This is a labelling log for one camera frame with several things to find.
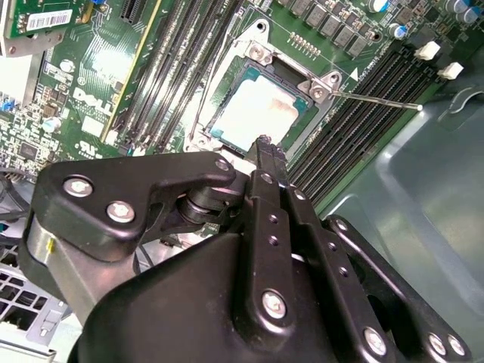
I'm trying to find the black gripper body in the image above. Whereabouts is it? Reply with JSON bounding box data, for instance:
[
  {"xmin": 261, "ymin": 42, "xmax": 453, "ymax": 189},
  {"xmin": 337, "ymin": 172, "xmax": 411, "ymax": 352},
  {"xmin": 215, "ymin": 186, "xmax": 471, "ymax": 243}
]
[{"xmin": 73, "ymin": 231, "xmax": 341, "ymax": 363}]

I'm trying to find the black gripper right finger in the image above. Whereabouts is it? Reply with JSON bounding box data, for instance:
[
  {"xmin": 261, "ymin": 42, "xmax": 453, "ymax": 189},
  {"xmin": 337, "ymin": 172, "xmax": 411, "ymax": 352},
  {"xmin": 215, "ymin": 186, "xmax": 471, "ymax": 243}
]
[{"xmin": 270, "ymin": 144, "xmax": 476, "ymax": 363}]

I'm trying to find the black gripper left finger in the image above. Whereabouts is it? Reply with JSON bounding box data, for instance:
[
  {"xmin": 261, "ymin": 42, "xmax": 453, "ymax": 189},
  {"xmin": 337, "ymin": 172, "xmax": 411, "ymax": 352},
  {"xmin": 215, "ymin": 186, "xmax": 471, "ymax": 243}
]
[{"xmin": 17, "ymin": 135, "xmax": 299, "ymax": 336}]

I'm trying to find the thin metal locking lever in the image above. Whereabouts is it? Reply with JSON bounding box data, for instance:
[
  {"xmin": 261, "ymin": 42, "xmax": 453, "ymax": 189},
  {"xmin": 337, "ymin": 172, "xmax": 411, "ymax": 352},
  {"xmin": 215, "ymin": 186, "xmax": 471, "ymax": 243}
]
[
  {"xmin": 329, "ymin": 92, "xmax": 424, "ymax": 112},
  {"xmin": 190, "ymin": 32, "xmax": 230, "ymax": 141}
]

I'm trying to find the silver square CPU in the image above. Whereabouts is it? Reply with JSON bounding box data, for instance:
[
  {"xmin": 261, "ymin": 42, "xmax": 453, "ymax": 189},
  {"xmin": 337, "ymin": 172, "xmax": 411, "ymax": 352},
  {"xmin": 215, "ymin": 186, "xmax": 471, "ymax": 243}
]
[{"xmin": 209, "ymin": 62, "xmax": 317, "ymax": 152}]

